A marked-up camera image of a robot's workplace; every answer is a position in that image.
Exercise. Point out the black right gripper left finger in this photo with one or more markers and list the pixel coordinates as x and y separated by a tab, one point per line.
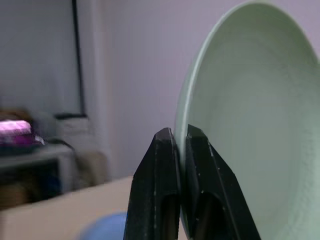
152	190

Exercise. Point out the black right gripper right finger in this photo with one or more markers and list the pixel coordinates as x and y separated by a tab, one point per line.
212	195

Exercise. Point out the green plate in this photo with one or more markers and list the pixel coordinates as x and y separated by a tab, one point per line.
255	120

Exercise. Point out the blue plate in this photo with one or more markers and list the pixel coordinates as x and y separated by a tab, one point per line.
105	227

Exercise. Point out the grey metal shelf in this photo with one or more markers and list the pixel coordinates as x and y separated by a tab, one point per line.
32	170

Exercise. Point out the pink lit box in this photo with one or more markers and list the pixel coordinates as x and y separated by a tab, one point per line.
15	132

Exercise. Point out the black-framed whiteboard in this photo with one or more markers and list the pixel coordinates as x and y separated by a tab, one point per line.
37	55

